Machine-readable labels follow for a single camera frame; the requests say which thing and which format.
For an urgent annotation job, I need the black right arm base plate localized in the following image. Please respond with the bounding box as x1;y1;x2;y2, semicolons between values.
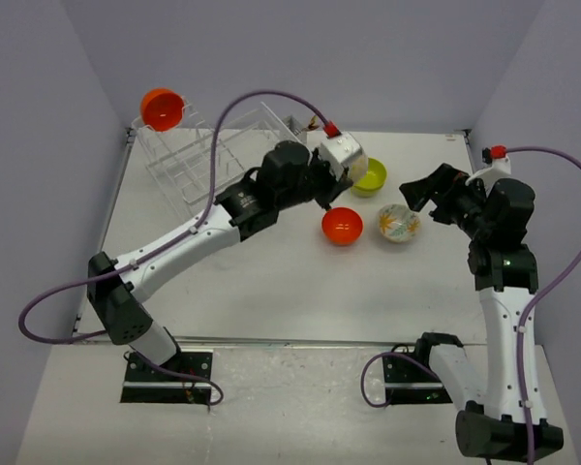
382;356;452;406

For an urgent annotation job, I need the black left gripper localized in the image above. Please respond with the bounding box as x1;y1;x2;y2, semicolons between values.
276;144;352;208

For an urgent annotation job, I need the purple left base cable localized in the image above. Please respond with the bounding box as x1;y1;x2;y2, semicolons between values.
135;351;225;407

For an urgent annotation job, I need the grey cutlery holder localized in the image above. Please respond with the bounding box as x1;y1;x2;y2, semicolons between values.
283;115;307;144

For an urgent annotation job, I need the white wire dish rack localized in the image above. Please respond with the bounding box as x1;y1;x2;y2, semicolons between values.
131;103;297;221

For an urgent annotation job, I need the orange bowl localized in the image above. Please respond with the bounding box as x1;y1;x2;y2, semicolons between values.
321;207;364;246
139;88;185;132

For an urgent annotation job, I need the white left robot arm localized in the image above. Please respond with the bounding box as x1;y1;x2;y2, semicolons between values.
87;136;363;381

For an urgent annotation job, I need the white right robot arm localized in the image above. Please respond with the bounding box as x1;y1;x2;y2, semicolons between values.
400;164;564;464

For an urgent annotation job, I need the lime green bowl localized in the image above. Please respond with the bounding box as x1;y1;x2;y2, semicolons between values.
351;177;385;198
364;157;387;180

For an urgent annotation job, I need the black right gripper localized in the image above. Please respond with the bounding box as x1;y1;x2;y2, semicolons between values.
400;163;493;239

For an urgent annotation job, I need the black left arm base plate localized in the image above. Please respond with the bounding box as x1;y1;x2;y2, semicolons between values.
120;350;219;405

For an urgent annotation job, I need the brown wooden spoon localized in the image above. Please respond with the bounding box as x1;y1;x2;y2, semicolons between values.
302;114;321;133

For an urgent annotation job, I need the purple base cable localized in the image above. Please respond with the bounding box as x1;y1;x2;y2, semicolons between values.
359;352;442;412
135;351;225;407

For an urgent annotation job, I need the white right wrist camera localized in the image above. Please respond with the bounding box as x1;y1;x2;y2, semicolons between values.
465;145;511;191

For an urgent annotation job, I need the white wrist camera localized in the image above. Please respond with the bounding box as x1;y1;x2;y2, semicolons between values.
465;145;511;191
318;132;369;179

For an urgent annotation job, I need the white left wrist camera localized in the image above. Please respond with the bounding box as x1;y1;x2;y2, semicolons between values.
318;132;369;179

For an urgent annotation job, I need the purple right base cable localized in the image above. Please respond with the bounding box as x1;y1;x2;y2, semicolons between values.
359;352;442;412

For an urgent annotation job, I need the patterned beige bowl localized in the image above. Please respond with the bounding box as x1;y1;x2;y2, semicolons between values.
377;203;421;244

